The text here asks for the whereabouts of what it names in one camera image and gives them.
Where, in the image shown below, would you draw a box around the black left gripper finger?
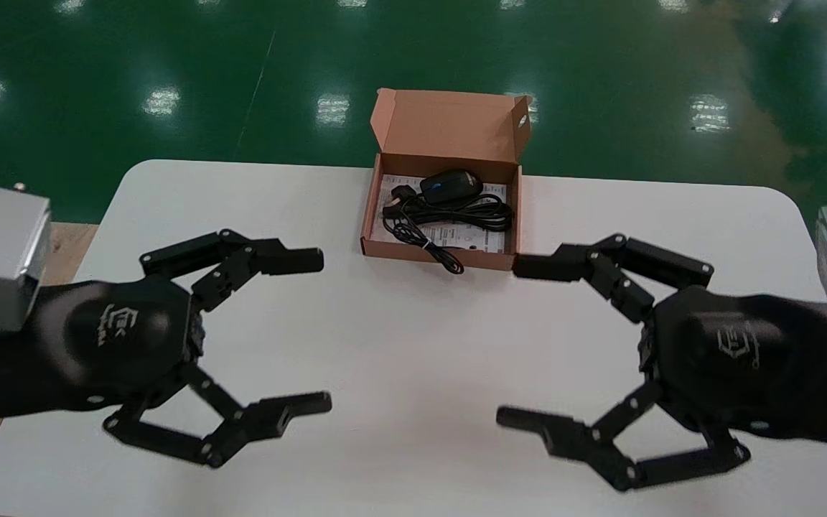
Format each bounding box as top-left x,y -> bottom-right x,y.
139,229 -> 325,314
103,363 -> 333,469

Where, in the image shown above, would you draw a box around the brown cardboard storage box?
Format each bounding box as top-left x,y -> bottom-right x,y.
360,88 -> 533,273

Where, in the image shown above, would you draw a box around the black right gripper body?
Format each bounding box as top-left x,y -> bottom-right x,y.
640,285 -> 827,439

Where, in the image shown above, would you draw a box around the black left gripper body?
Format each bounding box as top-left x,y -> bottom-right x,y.
33,276 -> 205,411

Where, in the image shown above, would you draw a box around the white printed manual sheet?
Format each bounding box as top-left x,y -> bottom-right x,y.
373,176 -> 508,254

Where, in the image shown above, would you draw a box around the thin black USB cable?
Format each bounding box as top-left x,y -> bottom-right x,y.
385,218 -> 466,276

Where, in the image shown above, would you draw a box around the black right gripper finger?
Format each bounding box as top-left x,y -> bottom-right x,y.
496,379 -> 752,493
512,233 -> 714,325

